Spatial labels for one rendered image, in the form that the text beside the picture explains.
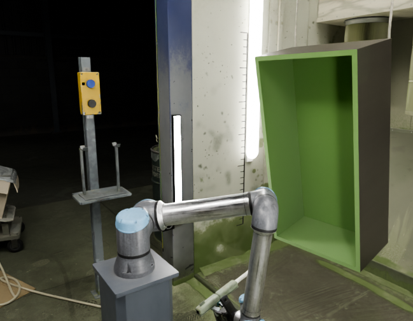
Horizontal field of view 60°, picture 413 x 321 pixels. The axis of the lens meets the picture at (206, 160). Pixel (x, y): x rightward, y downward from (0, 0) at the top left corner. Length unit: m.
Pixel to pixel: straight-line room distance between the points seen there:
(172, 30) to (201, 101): 0.51
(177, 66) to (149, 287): 1.41
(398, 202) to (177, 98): 1.88
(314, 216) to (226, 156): 0.77
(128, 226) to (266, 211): 0.61
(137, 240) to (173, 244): 1.05
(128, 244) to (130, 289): 0.19
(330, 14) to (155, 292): 2.54
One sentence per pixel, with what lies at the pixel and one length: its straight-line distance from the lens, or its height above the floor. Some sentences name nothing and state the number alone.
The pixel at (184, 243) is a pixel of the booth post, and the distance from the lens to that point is 2.71.
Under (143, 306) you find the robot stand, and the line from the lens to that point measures 1.72.
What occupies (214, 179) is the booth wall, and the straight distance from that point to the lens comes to 2.70.
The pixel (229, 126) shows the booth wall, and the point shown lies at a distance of 2.70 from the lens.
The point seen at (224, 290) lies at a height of 0.28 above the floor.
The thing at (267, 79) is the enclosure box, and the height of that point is 1.51.
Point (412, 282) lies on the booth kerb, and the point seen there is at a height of 0.13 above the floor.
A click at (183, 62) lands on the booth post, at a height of 1.62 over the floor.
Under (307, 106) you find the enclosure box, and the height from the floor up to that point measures 1.34.
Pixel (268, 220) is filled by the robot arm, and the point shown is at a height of 0.91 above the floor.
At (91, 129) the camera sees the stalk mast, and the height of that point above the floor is 1.19.
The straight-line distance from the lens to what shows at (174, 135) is 2.41.
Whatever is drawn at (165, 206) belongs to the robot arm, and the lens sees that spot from 1.78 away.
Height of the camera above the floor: 1.50
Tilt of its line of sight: 13 degrees down
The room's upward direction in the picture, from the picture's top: straight up
